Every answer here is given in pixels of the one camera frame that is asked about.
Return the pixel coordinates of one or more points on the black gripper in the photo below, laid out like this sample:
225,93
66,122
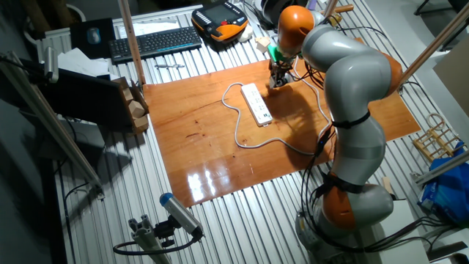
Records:
280,69

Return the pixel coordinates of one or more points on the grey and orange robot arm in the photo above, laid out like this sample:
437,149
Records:
355,80

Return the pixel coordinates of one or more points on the white power strip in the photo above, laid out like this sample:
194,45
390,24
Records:
256,104

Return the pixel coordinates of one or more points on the small white block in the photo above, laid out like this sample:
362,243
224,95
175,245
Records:
262,44

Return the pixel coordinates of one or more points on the white rounded object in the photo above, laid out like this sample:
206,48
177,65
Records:
246,33

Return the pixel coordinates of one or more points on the orange and black teach pendant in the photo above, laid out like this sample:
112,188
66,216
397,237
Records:
220,22

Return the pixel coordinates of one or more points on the brown wooden board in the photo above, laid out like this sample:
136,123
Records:
205,146

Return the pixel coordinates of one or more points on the small metal tool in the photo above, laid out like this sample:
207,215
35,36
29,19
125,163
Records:
168,66

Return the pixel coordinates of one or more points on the white paper sheet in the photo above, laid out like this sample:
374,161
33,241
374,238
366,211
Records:
161,29

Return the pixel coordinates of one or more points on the black keyboard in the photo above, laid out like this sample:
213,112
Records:
154,42

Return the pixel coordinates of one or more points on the wooden block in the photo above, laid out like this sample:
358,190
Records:
136,109
128,95
141,124

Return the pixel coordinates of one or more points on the wooden rack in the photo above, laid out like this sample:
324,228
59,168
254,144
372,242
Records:
439,137

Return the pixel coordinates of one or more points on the beige cardboard panel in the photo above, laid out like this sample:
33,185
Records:
456,73

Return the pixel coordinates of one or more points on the aluminium bar by bag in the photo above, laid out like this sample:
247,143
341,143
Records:
439,168

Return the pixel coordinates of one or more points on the grey computer mouse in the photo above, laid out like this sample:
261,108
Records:
94,35

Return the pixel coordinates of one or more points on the black box with wooden edge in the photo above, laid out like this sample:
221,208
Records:
80,95

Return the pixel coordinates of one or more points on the white paper stack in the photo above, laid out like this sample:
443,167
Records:
80,62

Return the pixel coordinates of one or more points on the blue plastic bag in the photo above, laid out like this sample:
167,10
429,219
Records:
447,194

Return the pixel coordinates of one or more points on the black mouse pad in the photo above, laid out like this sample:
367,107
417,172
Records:
78,40

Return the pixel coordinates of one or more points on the short aluminium profile stub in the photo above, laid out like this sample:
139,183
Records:
146,238

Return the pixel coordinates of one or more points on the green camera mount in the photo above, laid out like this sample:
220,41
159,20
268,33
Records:
275,53

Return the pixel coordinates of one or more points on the upright wooden post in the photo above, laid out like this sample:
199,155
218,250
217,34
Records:
342,8

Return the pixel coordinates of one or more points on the wooden frame pole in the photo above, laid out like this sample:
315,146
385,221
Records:
132,40
443,33

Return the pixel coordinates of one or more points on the silver depth camera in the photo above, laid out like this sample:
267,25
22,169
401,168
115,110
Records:
179,212
51,66

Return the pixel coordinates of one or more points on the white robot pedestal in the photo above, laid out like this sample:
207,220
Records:
403,220

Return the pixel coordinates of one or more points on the black camera bracket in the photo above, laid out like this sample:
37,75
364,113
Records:
165,231

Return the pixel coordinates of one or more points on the long aluminium frame bar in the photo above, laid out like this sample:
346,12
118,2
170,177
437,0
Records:
55,126

